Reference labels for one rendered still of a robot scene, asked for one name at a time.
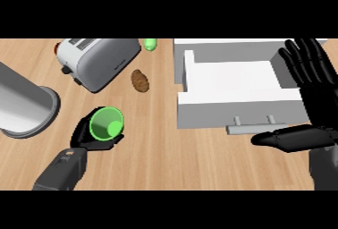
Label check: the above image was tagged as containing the silver toaster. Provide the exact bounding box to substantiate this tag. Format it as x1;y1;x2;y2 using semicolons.
54;38;143;94

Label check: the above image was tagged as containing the brown potato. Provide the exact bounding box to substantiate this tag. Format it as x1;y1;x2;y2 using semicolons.
131;69;150;93

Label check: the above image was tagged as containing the grey drawer handle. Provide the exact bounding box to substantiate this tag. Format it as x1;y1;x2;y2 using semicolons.
226;114;289;136

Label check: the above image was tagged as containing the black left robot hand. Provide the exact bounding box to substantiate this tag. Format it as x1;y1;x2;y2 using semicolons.
69;106;125;151

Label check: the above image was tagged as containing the green cup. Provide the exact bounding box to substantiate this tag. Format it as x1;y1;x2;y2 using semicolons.
88;106;125;142

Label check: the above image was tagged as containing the white cabinet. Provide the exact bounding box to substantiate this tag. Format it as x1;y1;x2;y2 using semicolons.
173;38;329;89

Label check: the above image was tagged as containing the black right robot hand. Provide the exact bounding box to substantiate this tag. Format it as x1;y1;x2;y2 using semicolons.
249;38;338;154

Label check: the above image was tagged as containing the green vegetable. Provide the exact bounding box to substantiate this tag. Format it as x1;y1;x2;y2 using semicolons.
143;38;158;52

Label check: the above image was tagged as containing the grey cylindrical appliance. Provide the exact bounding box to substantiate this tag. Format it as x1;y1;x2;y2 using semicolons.
0;61;62;140

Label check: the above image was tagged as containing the white open drawer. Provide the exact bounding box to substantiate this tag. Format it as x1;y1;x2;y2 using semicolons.
175;49;311;130

